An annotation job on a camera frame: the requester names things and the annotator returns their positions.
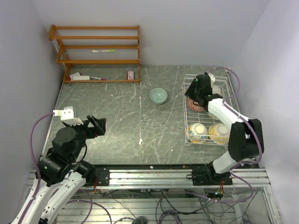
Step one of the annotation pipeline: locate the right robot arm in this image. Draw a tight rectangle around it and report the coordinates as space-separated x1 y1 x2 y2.
185 72 264 185

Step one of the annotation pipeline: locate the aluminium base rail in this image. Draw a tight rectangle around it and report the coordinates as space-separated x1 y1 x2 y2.
25 168 271 189

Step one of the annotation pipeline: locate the cable bundle under table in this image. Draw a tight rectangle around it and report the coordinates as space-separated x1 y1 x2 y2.
58 186 262 224

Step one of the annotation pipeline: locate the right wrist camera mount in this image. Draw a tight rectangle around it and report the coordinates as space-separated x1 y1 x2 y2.
207 72 216 86

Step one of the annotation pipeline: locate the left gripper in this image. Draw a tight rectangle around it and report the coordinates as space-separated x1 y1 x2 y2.
64 113 106 160

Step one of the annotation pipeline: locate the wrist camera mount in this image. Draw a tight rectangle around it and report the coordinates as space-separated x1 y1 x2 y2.
207 72 216 86
53 106 84 126

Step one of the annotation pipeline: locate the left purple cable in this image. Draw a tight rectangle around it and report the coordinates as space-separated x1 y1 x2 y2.
14 112 59 224

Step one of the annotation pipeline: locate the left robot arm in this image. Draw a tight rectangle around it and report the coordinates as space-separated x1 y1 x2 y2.
13 115 107 224

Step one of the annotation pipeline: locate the orange blue patterned bowl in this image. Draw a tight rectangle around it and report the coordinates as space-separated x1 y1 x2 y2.
186 123 208 143

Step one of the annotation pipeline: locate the pale green ribbed bowl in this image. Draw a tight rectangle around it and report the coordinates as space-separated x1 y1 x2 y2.
149 88 168 105

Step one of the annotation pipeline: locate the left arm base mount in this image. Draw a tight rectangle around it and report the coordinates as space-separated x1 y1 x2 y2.
94 167 110 187

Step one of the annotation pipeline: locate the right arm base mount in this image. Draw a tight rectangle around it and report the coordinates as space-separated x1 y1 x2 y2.
186 162 233 186

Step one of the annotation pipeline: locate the blue yellow patterned bowl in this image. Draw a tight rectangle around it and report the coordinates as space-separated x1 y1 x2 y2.
208 123 230 145

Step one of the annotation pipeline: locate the red patterned bowl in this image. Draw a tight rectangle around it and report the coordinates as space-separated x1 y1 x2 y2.
186 98 205 112

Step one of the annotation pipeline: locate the white wire dish rack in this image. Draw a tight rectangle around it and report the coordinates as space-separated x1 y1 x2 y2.
182 74 235 148

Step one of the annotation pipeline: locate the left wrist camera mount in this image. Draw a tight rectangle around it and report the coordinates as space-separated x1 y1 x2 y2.
53 106 84 126

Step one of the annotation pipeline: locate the pink white pen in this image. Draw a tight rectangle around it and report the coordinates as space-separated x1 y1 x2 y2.
90 76 107 81

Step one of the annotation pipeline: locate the small red white box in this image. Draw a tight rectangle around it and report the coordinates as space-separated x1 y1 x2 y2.
127 71 134 81

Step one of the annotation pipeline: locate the green white pen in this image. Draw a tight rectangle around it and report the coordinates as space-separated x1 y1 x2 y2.
92 49 116 53

